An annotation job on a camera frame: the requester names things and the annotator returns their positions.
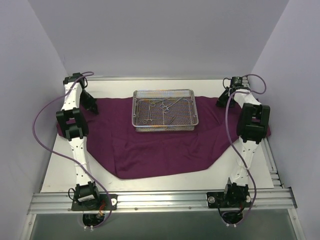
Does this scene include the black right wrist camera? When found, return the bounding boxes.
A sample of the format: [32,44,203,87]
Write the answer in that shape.
[222,76,243,89]

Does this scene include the aluminium right side rail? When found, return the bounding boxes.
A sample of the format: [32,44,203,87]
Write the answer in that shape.
[243,75,284,191]

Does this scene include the steel forceps right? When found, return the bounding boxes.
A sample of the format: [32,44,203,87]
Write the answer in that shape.
[160,97,182,114]

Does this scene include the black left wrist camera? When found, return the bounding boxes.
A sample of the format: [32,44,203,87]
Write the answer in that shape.
[63,72,86,85]

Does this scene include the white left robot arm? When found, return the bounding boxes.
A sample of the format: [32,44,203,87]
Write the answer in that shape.
[56,72,101,210]

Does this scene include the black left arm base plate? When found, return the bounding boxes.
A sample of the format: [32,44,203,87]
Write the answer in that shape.
[71,193,118,212]

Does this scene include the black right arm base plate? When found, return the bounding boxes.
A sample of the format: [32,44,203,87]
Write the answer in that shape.
[206,191,252,209]

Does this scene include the steel forceps centre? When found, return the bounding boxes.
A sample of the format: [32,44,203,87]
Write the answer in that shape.
[149,97,171,114]

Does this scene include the aluminium front frame rail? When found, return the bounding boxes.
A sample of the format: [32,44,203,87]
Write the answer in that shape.
[27,188,298,214]

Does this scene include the purple cloth wrap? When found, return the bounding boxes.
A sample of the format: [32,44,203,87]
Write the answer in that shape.
[81,96,241,179]

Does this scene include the steel forceps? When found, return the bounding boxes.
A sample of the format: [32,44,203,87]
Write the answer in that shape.
[149,97,171,114]
[160,97,182,114]

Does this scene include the steel surgical scissors left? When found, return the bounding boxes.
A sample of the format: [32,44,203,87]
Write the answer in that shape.
[142,100,156,125]

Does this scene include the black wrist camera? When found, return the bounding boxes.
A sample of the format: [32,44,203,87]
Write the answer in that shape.
[63,72,86,85]
[222,76,243,89]

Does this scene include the aluminium back rail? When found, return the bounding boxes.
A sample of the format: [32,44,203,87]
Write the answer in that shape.
[86,76,223,81]

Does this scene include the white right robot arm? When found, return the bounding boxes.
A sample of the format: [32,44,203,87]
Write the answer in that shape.
[216,87,271,190]

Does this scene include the wire mesh instrument tray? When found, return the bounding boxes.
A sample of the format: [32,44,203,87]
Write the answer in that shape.
[131,89,199,132]

